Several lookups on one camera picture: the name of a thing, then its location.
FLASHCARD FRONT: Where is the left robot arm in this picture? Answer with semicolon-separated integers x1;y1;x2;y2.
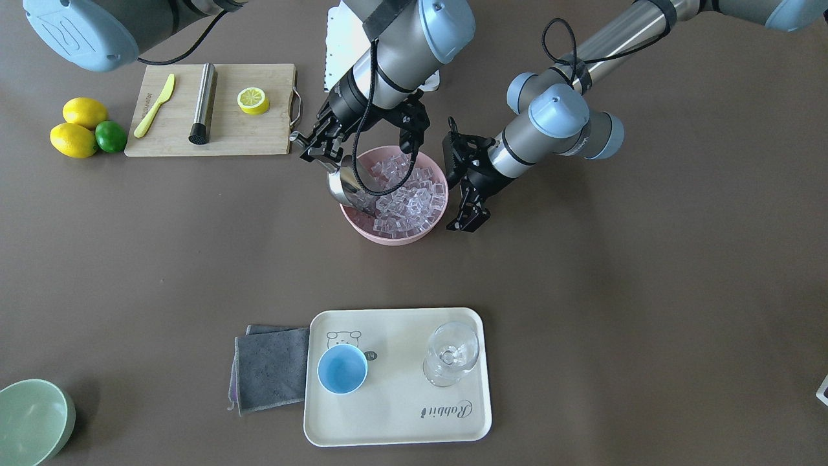
443;1;826;232

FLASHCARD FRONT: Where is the cream serving tray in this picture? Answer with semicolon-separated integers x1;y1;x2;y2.
303;307;493;447

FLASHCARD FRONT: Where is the pile of clear ice cubes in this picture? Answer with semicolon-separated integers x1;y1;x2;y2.
362;151;448;236

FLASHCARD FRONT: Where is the grey folded cloth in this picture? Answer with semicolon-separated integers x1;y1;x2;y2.
227;324;310;416

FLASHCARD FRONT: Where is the mint green bowl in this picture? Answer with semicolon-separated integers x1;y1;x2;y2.
1;379;75;465

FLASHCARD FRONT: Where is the steel muddler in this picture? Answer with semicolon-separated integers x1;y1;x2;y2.
188;63;218;145

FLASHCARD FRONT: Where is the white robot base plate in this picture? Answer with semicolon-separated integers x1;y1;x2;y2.
321;6;442;93

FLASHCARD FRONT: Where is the blue cup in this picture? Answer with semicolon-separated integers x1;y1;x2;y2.
317;344;369;395

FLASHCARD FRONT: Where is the lemon half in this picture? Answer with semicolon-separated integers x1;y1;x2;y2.
236;87;270;115

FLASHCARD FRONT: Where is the yellow lemon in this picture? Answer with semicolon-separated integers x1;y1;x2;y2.
49;123;100;159
62;97;109;131

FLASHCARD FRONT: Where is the clear wine glass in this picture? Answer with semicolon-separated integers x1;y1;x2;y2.
422;321;480;388

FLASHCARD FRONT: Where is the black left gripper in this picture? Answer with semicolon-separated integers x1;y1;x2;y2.
442;116;499;233

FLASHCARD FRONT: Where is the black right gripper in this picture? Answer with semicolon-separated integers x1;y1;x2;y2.
290;91;431;163

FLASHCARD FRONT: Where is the yellow plastic knife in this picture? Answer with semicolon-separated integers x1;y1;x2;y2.
133;73;177;139

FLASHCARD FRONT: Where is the green lime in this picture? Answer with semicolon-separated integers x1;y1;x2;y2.
94;120;128;153

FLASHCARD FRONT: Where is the bamboo cutting board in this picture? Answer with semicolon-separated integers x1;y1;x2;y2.
125;63;296;157

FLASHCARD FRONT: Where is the metal ice scoop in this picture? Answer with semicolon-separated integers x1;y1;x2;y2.
327;155;382;217

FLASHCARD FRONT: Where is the pink bowl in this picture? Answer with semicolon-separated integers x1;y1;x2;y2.
339;146;449;246

